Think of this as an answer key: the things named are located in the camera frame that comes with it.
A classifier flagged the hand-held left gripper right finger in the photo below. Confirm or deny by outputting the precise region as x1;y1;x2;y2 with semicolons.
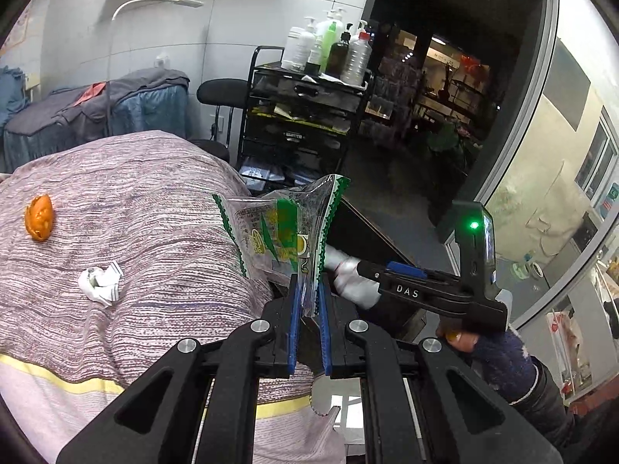
316;275;566;464

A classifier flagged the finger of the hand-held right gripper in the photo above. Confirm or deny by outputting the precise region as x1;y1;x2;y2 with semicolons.
378;273;473;313
358;260;459;280

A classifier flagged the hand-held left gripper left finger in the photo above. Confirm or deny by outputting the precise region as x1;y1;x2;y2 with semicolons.
55;273;301;464

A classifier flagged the clear green-edged snack wrapper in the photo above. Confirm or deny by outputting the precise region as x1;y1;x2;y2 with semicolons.
212;174;351;320

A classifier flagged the person's right forearm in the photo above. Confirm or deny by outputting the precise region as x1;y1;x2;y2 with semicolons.
471;326;581;450

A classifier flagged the person's right hand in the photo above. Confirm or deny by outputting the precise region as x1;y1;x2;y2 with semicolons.
438;326;477;356

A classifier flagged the clear plastic bag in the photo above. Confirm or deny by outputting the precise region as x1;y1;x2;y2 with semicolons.
546;310;586;387

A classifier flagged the glass door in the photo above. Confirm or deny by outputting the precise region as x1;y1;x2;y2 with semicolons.
479;0;619;334

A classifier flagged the green potted plant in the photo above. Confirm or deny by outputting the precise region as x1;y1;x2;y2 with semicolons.
426;121;484;170

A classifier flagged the blue and white packet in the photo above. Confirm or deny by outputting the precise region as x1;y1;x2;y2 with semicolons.
239;157;284;189

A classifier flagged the black drawer cart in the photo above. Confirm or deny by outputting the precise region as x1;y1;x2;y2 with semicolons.
238;46;374;189

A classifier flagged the purple striped bed cover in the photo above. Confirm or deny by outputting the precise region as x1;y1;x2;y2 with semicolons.
0;130;315;397

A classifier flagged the crumpled white printed paper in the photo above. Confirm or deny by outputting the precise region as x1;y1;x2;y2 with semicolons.
78;261;123;307

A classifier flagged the cluster of toiletry bottles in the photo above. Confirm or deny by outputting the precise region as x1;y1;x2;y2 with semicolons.
281;7;374;85

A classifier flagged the black office chair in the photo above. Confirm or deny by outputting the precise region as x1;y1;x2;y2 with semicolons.
191;78;252;162

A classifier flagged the pink sheet with yellow stripe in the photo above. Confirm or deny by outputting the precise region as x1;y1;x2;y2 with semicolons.
0;353;346;464

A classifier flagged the massage bed with dark cover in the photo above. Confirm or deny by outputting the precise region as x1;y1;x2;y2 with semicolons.
2;68;192;172

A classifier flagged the orange peel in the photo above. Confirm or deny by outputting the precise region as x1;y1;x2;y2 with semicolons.
25;194;55;241

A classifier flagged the red cloth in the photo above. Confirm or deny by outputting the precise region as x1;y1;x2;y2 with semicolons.
75;83;106;104

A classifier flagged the white gooseneck lamp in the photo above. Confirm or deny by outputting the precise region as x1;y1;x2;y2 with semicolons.
107;0;205;136

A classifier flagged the pile of blue clothes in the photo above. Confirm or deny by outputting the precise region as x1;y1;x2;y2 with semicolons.
0;65;30;129

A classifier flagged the wall poster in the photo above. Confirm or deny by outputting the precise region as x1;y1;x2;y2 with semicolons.
0;5;37;51

